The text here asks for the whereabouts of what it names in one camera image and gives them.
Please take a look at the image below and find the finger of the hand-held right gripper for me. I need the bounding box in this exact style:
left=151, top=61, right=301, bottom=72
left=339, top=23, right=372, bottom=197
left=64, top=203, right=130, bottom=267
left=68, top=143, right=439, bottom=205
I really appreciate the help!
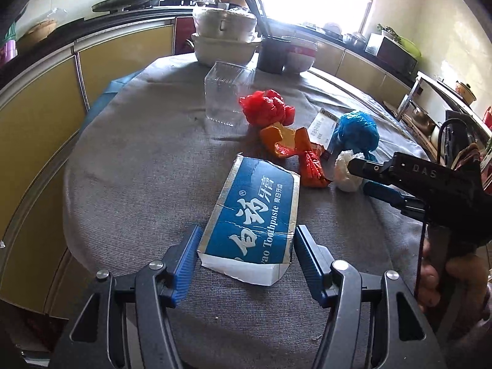
left=363, top=182, right=425, bottom=216
left=348, top=153, right=408, bottom=185

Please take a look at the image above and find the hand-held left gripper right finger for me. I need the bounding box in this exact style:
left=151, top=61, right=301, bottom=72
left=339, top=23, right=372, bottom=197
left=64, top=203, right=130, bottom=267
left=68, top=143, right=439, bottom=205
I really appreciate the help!
left=294, top=225, right=448, bottom=369

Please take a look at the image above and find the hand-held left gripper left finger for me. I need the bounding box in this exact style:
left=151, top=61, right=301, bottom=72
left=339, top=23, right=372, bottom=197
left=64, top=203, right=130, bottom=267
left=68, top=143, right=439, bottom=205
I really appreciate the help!
left=54, top=225, right=204, bottom=369

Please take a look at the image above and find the white tissue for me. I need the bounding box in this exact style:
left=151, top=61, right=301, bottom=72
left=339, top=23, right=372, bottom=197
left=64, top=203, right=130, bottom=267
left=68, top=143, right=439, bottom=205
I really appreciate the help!
left=334, top=150, right=366, bottom=193

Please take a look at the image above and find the blue plastic bag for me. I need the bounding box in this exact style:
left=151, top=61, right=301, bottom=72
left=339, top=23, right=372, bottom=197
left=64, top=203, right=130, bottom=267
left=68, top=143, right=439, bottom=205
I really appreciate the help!
left=331, top=110, right=380, bottom=162

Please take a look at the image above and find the red orange snack wrapper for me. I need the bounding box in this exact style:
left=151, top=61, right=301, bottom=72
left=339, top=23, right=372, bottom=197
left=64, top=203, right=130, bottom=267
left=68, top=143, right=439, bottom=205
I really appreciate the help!
left=298, top=142, right=333, bottom=189

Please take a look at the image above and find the blue toothpaste box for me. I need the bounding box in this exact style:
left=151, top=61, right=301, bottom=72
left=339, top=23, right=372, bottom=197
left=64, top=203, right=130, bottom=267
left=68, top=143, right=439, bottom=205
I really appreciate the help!
left=197, top=153, right=301, bottom=287

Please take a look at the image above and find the orange plastic wrapper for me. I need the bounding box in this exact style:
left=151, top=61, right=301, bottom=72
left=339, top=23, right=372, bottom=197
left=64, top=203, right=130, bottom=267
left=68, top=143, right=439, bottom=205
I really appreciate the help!
left=259, top=122, right=312, bottom=159

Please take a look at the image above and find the red plastic bag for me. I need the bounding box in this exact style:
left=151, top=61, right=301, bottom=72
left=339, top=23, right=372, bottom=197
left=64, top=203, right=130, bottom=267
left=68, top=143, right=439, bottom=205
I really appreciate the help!
left=238, top=89, right=296, bottom=127

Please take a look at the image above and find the person's right hand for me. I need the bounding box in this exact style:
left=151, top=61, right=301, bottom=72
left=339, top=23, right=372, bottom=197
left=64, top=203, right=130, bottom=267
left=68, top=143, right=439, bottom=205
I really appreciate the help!
left=417, top=244, right=489, bottom=316

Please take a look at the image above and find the small white carton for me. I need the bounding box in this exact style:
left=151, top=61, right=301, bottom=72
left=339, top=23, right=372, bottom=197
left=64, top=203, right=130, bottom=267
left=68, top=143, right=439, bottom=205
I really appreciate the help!
left=307, top=108, right=339, bottom=150

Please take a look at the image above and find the metal shelf rack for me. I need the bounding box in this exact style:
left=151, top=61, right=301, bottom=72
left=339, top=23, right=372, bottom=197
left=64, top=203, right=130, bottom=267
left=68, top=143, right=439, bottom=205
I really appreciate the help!
left=398, top=71, right=492, bottom=162

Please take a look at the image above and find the grey tablecloth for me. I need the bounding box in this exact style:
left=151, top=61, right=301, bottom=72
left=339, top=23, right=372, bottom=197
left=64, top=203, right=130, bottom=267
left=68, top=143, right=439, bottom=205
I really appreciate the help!
left=63, top=54, right=435, bottom=369

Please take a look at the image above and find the yellow kitchen cabinet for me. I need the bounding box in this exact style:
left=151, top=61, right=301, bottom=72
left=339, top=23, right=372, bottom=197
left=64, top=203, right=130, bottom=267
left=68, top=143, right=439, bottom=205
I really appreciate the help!
left=307, top=42, right=412, bottom=102
left=0, top=19, right=177, bottom=316

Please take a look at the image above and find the black microwave oven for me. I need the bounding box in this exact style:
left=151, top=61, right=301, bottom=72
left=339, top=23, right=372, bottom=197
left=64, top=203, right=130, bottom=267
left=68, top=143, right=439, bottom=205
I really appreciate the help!
left=365, top=33, right=419, bottom=75

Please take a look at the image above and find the green basin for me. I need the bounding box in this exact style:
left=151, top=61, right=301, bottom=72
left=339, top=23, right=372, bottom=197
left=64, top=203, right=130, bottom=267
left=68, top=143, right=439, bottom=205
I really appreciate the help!
left=396, top=36, right=421, bottom=58

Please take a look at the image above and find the small stainless bowl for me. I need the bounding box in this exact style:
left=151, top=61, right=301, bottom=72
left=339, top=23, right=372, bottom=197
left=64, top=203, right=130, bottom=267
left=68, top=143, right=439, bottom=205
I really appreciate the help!
left=342, top=33, right=366, bottom=49

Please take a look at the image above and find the white bowl red band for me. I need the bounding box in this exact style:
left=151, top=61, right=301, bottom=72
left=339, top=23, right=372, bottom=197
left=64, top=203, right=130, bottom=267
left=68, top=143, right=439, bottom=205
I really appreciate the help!
left=282, top=36, right=319, bottom=73

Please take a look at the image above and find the clear plastic container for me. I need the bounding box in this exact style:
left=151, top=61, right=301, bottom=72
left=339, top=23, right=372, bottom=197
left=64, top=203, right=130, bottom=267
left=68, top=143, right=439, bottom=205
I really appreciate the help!
left=204, top=61, right=254, bottom=127

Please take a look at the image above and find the bundle of black chopsticks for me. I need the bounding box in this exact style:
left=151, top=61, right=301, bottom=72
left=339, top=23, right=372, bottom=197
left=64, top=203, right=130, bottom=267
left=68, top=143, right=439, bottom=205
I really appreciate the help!
left=245, top=0, right=275, bottom=41

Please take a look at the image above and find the blue under cloth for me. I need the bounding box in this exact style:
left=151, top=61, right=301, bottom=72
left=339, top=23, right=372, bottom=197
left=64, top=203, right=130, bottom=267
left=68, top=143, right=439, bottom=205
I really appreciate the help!
left=79, top=71, right=145, bottom=131

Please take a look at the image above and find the white lidded pot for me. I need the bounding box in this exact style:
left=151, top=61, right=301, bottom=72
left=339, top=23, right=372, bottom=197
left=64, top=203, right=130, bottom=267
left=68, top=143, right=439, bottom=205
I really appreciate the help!
left=192, top=6, right=257, bottom=41

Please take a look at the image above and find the flat black pan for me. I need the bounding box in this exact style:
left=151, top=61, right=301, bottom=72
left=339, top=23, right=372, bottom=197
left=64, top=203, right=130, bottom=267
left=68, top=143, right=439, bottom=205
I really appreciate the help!
left=91, top=0, right=160, bottom=12

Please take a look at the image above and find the woven basket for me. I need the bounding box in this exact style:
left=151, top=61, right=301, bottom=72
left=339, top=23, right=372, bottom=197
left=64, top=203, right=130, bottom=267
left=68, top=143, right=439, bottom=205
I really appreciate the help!
left=17, top=19, right=58, bottom=47

